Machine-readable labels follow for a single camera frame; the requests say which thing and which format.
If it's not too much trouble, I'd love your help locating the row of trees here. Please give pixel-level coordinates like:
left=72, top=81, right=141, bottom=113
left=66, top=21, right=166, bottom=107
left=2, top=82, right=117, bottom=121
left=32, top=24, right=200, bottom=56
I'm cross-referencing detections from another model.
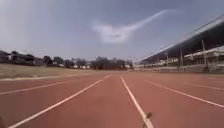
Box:
left=90, top=56, right=134, bottom=71

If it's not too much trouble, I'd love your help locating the red running track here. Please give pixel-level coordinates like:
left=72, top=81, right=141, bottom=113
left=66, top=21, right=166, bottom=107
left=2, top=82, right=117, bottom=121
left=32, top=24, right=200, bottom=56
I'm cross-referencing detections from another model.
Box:
left=0, top=70, right=224, bottom=128

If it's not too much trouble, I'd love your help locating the dry grass field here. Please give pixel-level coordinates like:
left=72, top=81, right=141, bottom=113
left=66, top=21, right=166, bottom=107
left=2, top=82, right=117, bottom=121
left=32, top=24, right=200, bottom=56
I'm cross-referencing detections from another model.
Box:
left=0, top=63, right=111, bottom=79

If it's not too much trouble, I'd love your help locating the pale kerb strip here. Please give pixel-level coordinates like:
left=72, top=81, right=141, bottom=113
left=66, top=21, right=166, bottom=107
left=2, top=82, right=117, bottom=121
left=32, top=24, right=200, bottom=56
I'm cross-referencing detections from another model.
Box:
left=0, top=73, right=93, bottom=83

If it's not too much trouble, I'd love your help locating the row of dark buildings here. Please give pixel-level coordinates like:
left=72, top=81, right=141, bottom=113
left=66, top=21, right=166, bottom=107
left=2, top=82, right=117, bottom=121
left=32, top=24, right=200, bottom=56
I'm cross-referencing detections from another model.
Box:
left=0, top=49, right=92, bottom=70

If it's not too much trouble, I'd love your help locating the roofed grandstand building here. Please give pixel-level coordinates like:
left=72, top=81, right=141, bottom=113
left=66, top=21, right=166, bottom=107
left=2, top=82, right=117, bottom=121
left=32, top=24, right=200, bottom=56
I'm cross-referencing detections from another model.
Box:
left=134, top=14, right=224, bottom=71

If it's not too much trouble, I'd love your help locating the low grey wall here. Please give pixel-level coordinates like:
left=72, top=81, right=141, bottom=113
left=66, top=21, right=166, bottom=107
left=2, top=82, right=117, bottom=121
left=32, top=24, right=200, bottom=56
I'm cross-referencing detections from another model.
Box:
left=139, top=64, right=224, bottom=74

